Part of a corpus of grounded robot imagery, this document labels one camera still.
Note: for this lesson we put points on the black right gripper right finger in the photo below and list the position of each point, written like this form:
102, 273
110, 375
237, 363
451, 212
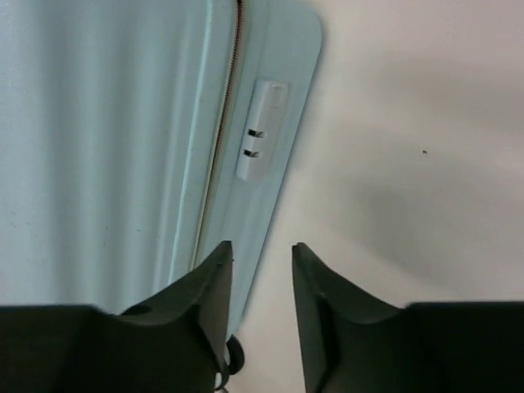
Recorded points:
351, 341

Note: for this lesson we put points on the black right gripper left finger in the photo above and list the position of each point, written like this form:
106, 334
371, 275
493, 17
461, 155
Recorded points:
174, 341

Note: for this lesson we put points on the light blue suitcase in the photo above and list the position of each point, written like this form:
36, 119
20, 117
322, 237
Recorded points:
115, 118

